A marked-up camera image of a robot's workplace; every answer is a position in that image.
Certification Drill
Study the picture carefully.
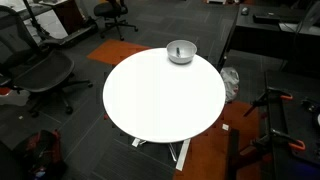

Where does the grey bowl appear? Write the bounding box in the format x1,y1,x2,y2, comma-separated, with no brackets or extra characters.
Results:
166,39,198,65

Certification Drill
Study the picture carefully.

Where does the white metal table base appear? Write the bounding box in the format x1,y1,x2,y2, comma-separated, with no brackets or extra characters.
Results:
131,137,192,172

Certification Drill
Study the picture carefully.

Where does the white plastic bag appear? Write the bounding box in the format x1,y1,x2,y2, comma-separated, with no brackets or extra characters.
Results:
219,66,240,104

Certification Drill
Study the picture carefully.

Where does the black padded office chair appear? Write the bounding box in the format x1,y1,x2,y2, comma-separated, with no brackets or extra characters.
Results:
93,0,139,42

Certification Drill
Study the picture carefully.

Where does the black stand with base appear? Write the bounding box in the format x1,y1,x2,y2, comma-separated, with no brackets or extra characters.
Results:
22,0,99,48

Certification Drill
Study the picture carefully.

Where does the black office desk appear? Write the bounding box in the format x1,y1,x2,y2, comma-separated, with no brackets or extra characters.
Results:
216,3,320,73

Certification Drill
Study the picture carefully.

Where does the black mesh office chair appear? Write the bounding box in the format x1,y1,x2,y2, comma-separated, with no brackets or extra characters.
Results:
0,4,94,118

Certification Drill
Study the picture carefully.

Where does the brown wooden cabinet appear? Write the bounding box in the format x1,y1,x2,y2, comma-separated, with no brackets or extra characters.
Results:
53,0,85,34

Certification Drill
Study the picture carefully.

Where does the black keyboard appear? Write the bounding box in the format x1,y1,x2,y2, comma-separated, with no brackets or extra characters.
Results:
252,12,282,25

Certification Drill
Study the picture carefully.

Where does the red and black backpack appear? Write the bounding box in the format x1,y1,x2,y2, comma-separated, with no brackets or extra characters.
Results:
13,129,68,180

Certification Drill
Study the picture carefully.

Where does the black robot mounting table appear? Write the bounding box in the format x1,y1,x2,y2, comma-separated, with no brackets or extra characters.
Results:
264,69,320,180

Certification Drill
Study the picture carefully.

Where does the white and red floor object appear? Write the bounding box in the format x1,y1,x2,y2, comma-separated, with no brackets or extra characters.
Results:
0,87,32,107

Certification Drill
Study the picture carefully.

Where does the grey laptop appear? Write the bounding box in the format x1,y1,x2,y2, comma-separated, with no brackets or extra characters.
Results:
298,1,320,31

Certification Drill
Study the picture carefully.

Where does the black upright post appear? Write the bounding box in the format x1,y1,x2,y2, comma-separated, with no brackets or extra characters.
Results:
226,128,241,180

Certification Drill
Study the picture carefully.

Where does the orange handled bar clamp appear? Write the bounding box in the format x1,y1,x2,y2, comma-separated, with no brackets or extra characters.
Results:
249,128,307,153
243,86,294,118

